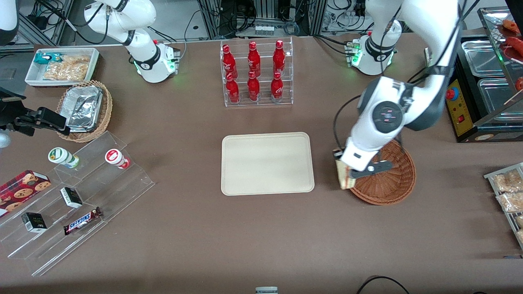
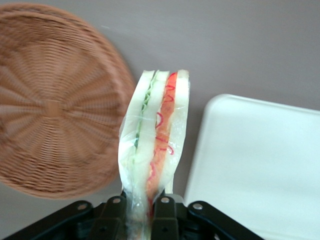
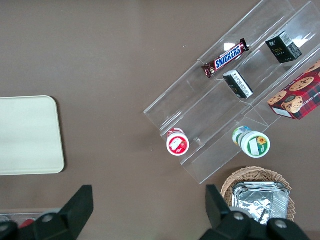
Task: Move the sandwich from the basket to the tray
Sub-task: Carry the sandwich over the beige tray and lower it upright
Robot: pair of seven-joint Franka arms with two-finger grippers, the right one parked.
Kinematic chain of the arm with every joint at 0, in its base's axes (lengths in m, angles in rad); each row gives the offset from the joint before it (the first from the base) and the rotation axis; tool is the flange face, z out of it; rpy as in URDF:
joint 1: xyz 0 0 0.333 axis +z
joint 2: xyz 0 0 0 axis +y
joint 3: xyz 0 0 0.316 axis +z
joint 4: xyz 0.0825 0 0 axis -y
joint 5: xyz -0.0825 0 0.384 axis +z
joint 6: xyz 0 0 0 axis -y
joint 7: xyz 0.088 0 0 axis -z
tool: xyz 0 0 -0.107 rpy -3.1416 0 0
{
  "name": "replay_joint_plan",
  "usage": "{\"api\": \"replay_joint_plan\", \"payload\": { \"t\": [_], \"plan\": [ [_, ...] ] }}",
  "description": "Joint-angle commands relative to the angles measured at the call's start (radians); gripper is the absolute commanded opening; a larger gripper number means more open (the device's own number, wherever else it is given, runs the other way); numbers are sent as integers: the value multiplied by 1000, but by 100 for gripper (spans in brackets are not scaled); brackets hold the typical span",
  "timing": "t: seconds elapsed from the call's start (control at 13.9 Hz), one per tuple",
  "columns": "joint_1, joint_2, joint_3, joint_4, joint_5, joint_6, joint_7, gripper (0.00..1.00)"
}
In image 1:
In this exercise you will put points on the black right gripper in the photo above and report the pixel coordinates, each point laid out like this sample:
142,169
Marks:
9,108

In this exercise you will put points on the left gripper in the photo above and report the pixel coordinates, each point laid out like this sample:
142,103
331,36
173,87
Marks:
336,154

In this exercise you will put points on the triangle sandwich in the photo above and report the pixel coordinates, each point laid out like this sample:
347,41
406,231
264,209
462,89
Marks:
345,179

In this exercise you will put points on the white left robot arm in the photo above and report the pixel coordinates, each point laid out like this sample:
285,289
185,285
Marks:
425,20

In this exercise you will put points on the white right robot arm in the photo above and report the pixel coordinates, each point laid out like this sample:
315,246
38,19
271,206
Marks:
122,16

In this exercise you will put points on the brown wicker basket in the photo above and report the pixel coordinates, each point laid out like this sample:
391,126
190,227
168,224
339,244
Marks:
392,188

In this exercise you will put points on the light wicker basket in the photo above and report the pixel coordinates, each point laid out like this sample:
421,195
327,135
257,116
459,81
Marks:
105,114

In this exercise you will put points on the beige plastic serving tray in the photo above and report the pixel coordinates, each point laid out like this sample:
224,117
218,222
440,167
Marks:
267,163

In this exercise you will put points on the grey metal tray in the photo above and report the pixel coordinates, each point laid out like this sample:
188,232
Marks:
490,176

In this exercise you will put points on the green lidded yogurt cup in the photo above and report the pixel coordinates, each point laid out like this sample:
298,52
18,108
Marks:
57,155

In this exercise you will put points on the clear bag fried snacks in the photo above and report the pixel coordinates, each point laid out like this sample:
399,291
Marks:
510,202
75,59
65,72
508,181

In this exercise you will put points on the teal snack packet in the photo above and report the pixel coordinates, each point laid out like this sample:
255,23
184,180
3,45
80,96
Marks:
43,58

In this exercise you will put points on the red chocolate chip cookie box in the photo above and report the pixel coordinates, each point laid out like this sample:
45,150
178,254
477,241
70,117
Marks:
24,188

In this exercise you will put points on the red lidded yogurt cup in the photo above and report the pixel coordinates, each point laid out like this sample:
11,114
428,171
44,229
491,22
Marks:
112,156

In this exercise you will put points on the white plastic bin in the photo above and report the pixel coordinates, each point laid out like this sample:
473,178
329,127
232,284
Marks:
93,61

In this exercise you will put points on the black box white label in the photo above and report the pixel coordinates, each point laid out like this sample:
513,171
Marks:
71,197

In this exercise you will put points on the black box gold Face print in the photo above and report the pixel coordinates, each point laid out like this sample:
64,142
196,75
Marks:
33,222

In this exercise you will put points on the clear acrylic stepped display stand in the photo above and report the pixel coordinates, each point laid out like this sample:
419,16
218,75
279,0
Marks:
122,188

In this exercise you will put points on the Snickers chocolate bar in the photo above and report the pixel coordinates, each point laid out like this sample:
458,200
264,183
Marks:
81,221

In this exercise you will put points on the red cola bottle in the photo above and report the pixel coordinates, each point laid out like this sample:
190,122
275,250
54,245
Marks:
254,61
229,61
253,87
232,90
277,87
279,59

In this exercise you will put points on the black food warmer cabinet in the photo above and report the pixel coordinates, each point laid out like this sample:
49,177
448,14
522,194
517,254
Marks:
470,118

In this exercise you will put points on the clear acrylic bottle rack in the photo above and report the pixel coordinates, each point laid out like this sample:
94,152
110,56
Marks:
245,104

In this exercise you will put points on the small white box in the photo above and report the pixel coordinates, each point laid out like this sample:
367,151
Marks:
428,57

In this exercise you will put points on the stainless steel pan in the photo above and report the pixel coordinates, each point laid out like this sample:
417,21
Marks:
482,57
496,100

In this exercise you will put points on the small grey device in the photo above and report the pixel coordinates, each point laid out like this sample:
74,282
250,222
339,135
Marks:
266,290

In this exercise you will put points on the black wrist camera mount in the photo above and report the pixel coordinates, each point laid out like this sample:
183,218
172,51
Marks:
10,93

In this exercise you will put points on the aluminium frame rack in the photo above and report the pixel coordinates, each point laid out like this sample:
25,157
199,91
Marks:
261,12

